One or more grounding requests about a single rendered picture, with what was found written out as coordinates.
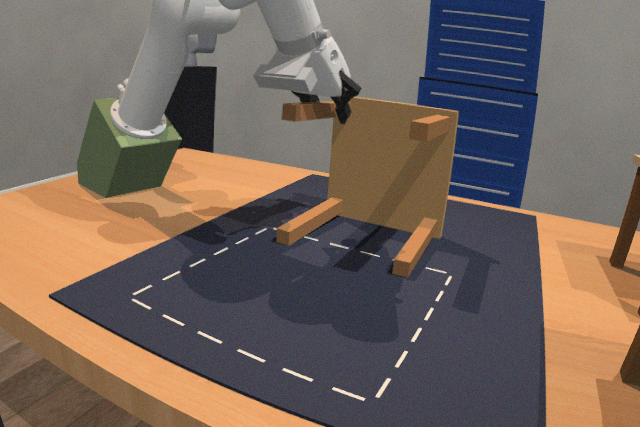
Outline small wooden stool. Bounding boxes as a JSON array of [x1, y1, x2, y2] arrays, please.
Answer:
[[276, 97, 459, 278]]

